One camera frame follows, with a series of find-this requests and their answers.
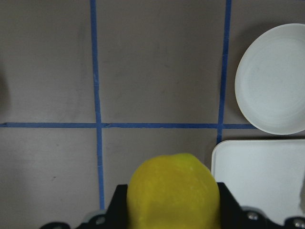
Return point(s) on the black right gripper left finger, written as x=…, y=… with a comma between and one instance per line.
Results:
x=115, y=217

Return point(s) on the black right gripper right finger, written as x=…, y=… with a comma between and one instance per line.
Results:
x=233, y=216

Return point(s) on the yellow lemon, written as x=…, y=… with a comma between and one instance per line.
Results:
x=173, y=192

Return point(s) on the white round bowl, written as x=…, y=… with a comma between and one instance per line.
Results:
x=270, y=81

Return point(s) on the white rectangular tray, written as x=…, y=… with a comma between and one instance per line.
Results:
x=264, y=175

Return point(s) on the blue tape horizontal upper strip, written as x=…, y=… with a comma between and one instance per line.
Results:
x=126, y=125

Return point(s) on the blue tape vertical right strip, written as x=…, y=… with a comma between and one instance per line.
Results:
x=227, y=22

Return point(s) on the blue tape vertical strip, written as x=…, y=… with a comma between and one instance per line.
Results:
x=97, y=105
x=227, y=22

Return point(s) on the blue tape vertical centre strip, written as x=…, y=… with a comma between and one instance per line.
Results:
x=97, y=105

